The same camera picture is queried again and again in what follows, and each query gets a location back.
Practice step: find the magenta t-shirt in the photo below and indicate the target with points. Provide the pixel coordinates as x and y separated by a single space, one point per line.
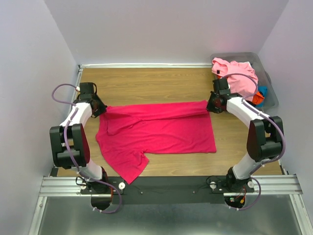
127 133

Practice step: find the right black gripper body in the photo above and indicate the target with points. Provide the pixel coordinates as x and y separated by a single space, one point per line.
211 105

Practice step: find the aluminium front rail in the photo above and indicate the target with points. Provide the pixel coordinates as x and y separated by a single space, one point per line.
270 185

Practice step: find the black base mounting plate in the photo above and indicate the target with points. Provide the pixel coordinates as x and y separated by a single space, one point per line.
166 190

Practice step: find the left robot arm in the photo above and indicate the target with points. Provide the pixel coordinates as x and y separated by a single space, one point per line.
69 144

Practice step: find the clear plastic bin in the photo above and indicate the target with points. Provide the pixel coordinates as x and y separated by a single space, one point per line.
271 100

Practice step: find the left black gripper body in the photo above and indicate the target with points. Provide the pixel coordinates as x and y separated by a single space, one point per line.
100 106

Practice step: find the light pink t-shirt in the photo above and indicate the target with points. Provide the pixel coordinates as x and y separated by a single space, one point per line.
238 83

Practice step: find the orange t-shirt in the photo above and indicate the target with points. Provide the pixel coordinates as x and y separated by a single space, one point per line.
258 98

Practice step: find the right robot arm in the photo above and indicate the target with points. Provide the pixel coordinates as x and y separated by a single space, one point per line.
265 141

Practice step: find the teal t-shirt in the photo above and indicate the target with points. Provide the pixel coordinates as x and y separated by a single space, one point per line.
262 91

